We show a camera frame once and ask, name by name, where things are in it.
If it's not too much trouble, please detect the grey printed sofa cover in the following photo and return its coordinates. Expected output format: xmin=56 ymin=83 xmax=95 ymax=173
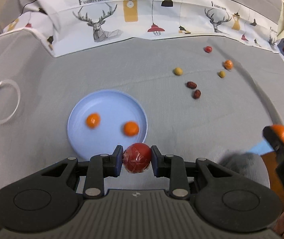
xmin=0 ymin=0 xmax=284 ymax=189

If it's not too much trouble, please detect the yellow-green fruit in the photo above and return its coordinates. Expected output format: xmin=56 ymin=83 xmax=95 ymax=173
xmin=218 ymin=71 xmax=226 ymax=78
xmin=173 ymin=68 xmax=183 ymax=76

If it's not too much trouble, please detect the dark red jujube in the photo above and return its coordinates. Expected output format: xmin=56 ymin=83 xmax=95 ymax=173
xmin=193 ymin=90 xmax=201 ymax=99
xmin=186 ymin=81 xmax=197 ymax=89

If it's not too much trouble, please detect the orange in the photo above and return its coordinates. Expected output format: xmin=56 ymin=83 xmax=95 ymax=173
xmin=86 ymin=112 xmax=101 ymax=129
xmin=223 ymin=60 xmax=233 ymax=71

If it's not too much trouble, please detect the small red tomato far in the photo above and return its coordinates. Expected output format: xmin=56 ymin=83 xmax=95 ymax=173
xmin=204 ymin=46 xmax=213 ymax=53

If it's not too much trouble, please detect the orange mandarin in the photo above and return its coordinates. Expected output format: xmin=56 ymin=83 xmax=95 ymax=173
xmin=271 ymin=124 xmax=284 ymax=143
xmin=123 ymin=121 xmax=139 ymax=136

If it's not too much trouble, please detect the white charging cable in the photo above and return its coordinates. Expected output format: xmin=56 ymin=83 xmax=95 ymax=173
xmin=0 ymin=79 xmax=21 ymax=125

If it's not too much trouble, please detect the light blue plate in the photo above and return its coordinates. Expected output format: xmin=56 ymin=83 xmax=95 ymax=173
xmin=67 ymin=90 xmax=148 ymax=160

